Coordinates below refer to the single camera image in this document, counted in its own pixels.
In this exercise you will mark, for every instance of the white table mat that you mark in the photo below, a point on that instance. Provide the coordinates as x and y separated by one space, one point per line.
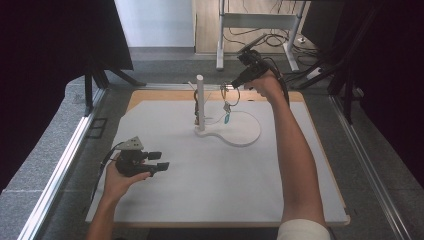
200 183

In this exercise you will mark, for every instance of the white sleeve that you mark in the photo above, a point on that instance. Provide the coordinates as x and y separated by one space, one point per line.
301 231

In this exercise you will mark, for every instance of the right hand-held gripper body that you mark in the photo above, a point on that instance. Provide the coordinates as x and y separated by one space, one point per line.
255 68

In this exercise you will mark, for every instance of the white desk frame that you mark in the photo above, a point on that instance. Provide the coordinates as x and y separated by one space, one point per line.
256 20

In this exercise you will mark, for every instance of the person's left hand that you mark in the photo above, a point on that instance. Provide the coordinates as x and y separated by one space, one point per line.
116 183

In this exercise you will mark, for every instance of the white work board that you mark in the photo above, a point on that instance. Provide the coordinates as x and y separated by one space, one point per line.
160 95

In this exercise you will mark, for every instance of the aluminium rail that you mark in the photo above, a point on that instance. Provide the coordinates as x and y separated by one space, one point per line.
56 180
370 173

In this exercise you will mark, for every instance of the black curtain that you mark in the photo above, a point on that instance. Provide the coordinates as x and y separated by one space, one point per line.
40 66
393 83

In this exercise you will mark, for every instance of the dark monitor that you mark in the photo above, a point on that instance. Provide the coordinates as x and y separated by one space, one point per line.
321 23

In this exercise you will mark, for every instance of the grey key tag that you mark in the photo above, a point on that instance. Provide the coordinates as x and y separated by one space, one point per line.
226 107

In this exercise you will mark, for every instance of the teal key tag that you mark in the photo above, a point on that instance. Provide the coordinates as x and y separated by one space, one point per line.
227 118

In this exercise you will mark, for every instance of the person's right hand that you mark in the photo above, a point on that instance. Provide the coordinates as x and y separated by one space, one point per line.
265 86

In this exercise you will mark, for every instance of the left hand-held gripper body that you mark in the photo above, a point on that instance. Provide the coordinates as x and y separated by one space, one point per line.
131 161

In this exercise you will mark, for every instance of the black metal stand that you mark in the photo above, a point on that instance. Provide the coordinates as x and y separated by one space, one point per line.
348 100
88 90

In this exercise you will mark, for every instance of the white key stand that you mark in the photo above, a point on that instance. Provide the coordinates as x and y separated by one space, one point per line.
200 100

